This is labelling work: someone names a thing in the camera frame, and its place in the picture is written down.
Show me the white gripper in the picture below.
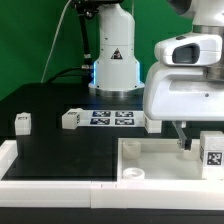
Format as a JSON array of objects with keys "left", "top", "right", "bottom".
[{"left": 143, "top": 32, "right": 224, "bottom": 151}]

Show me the white square tabletop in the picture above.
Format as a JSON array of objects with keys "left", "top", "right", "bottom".
[{"left": 117, "top": 136, "right": 224, "bottom": 184}]

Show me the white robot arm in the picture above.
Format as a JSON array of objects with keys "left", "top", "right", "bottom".
[{"left": 75, "top": 0, "right": 224, "bottom": 143}]

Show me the white U-shaped obstacle fence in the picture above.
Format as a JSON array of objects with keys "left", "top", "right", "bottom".
[{"left": 0, "top": 141, "right": 224, "bottom": 210}]

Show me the white marker sheet with tags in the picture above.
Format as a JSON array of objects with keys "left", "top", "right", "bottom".
[{"left": 78, "top": 110, "right": 144, "bottom": 127}]

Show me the green backdrop curtain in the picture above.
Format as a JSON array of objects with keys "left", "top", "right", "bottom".
[{"left": 0, "top": 0, "right": 191, "bottom": 99}]

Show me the white cable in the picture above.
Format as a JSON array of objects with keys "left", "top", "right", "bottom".
[{"left": 40, "top": 0, "right": 73, "bottom": 84}]

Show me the black cable bundle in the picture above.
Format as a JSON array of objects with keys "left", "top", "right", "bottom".
[{"left": 46, "top": 0, "right": 101, "bottom": 84}]

